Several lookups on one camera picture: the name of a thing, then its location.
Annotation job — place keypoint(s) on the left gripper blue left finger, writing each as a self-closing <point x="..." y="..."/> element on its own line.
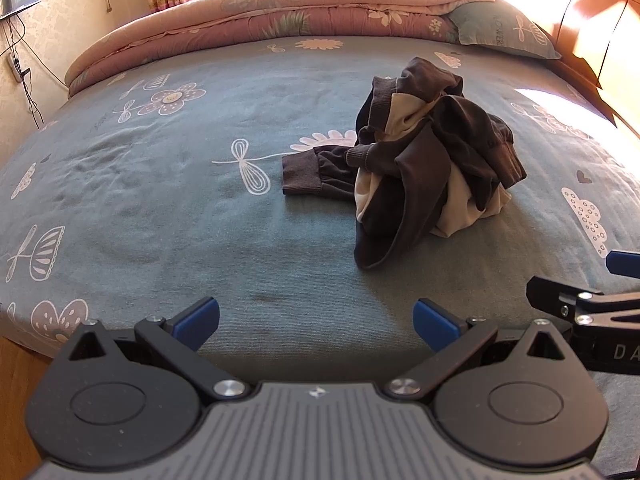
<point x="173" y="344"/>

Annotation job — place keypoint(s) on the blue floral bed sheet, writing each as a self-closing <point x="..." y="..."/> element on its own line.
<point x="162" y="185"/>

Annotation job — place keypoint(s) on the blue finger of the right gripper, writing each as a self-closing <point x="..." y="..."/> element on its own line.
<point x="570" y="302"/>
<point x="625" y="264"/>

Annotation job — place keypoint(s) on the blue-green flower pillow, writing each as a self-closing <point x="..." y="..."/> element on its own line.
<point x="499" y="26"/>

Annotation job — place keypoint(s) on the black and cream raglan sweatshirt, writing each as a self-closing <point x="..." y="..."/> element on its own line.
<point x="426" y="160"/>

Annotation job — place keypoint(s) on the pink floral folded quilt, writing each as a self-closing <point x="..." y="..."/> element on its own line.
<point x="207" y="24"/>

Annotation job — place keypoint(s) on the white wall power strip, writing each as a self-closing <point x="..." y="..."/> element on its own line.
<point x="18" y="71"/>

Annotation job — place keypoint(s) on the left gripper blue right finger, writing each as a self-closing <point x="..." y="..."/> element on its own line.
<point x="455" y="343"/>

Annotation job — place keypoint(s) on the wooden headboard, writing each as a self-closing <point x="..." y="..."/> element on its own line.
<point x="598" y="41"/>

